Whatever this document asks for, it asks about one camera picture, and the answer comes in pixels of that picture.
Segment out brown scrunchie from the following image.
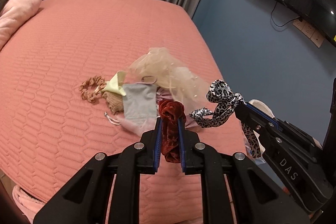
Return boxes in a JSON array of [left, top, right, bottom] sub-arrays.
[[79, 75, 106, 103]]

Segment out wall socket panel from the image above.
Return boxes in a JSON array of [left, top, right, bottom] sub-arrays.
[[293, 19, 325, 48]]

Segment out beige tulle fabric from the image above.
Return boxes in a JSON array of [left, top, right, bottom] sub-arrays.
[[129, 48, 210, 113]]

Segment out grey fabric pouch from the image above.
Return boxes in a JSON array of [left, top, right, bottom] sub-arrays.
[[123, 84, 157, 124]]

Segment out beige ribbed sock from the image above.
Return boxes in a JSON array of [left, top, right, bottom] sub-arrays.
[[102, 92, 123, 115]]

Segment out pink pillow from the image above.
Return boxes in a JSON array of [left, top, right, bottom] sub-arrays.
[[0, 0, 42, 49]]

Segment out black power cable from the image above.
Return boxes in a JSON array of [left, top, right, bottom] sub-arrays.
[[270, 1, 303, 28]]

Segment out dark red velvet scrunchie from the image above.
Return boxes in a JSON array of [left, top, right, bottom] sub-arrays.
[[158, 100, 186, 163]]

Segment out lilac fabric pouch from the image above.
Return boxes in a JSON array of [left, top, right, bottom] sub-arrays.
[[119, 90, 195, 135]]

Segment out light green cloth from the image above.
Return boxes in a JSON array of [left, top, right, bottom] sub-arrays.
[[102, 71, 126, 96]]

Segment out leopard print scrunchie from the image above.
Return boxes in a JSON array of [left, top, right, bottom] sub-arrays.
[[189, 80, 262, 159]]

